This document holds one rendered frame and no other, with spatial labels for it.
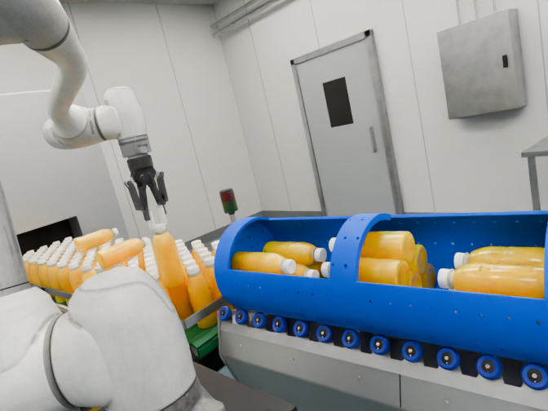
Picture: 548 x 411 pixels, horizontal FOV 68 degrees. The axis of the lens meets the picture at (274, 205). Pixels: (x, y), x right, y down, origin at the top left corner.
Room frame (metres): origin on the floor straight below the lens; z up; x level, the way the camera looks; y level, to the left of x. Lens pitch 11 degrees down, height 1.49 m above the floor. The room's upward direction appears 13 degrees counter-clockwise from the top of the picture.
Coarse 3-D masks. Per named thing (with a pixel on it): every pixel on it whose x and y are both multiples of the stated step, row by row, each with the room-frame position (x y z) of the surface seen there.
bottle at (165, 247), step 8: (160, 232) 1.28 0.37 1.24; (168, 232) 1.30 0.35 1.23; (160, 240) 1.27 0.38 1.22; (168, 240) 1.27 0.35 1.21; (160, 248) 1.26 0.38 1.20; (168, 248) 1.27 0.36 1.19; (176, 248) 1.29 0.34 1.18; (160, 256) 1.26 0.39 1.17; (168, 256) 1.26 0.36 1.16; (176, 256) 1.28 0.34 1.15; (160, 264) 1.27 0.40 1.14; (168, 264) 1.26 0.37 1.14; (176, 264) 1.27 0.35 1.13; (168, 272) 1.26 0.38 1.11; (176, 272) 1.27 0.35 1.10; (168, 280) 1.26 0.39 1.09; (176, 280) 1.26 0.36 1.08; (184, 280) 1.29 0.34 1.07
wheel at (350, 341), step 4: (344, 332) 0.90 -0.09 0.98; (348, 332) 0.89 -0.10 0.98; (352, 332) 0.89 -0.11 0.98; (356, 332) 0.88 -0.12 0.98; (344, 336) 0.89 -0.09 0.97; (348, 336) 0.89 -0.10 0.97; (352, 336) 0.88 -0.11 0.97; (356, 336) 0.87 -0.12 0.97; (344, 340) 0.89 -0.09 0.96; (348, 340) 0.88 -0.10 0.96; (352, 340) 0.87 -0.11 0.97; (356, 340) 0.87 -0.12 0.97; (344, 344) 0.88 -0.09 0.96; (348, 344) 0.88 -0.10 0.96; (352, 344) 0.87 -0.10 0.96; (356, 344) 0.87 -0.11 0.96; (352, 348) 0.87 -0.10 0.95
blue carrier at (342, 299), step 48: (240, 240) 1.21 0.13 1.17; (288, 240) 1.29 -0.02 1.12; (336, 240) 0.90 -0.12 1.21; (432, 240) 0.96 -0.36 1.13; (480, 240) 0.89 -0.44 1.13; (528, 240) 0.82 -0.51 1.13; (240, 288) 1.06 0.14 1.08; (288, 288) 0.94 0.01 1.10; (336, 288) 0.85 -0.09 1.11; (384, 288) 0.77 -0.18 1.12; (432, 336) 0.73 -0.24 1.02; (480, 336) 0.66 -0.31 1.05; (528, 336) 0.60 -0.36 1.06
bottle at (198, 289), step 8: (192, 280) 1.26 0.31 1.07; (200, 280) 1.26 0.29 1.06; (192, 288) 1.25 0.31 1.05; (200, 288) 1.25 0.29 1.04; (208, 288) 1.27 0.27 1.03; (192, 296) 1.25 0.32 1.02; (200, 296) 1.25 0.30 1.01; (208, 296) 1.26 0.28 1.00; (192, 304) 1.26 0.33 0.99; (200, 304) 1.25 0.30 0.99; (216, 312) 1.28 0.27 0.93; (200, 320) 1.25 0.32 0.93; (208, 320) 1.25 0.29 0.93; (216, 320) 1.27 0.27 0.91; (200, 328) 1.26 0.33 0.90
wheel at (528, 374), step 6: (528, 366) 0.64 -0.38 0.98; (534, 366) 0.64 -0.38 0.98; (540, 366) 0.63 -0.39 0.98; (522, 372) 0.64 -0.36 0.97; (528, 372) 0.64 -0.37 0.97; (534, 372) 0.63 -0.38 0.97; (540, 372) 0.63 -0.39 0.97; (546, 372) 0.62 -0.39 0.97; (522, 378) 0.64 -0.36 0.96; (528, 378) 0.63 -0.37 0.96; (534, 378) 0.63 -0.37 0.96; (540, 378) 0.62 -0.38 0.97; (546, 378) 0.62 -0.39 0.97; (528, 384) 0.63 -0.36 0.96; (534, 384) 0.62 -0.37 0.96; (540, 384) 0.62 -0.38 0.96; (546, 384) 0.61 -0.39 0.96
